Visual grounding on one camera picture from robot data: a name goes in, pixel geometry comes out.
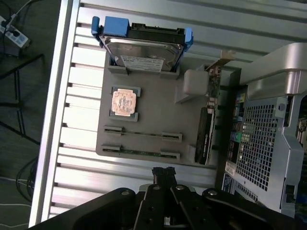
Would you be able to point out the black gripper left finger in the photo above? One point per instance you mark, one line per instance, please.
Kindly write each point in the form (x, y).
(105, 210)

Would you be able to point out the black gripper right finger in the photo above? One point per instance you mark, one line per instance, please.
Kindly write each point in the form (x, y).
(230, 210)

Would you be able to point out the green RAM stick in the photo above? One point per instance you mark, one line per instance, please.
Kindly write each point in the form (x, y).
(141, 152)
(144, 134)

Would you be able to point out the silver PC case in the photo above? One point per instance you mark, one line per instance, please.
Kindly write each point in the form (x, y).
(263, 143)

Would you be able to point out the black graphics card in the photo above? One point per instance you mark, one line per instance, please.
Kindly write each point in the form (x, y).
(204, 139)

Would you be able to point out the CPU chip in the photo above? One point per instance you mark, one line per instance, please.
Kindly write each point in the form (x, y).
(124, 101)

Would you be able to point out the grey parts rack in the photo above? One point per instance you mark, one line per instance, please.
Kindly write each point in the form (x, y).
(156, 107)

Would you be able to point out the white rounded block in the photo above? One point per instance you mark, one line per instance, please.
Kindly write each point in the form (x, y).
(195, 81)

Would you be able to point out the hard disk in blue caddy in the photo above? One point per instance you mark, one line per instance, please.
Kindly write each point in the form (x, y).
(141, 48)

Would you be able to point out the white power strip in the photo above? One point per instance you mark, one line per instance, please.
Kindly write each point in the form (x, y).
(14, 33)

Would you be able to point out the black metal frame stand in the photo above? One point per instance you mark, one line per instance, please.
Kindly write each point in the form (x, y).
(19, 100)

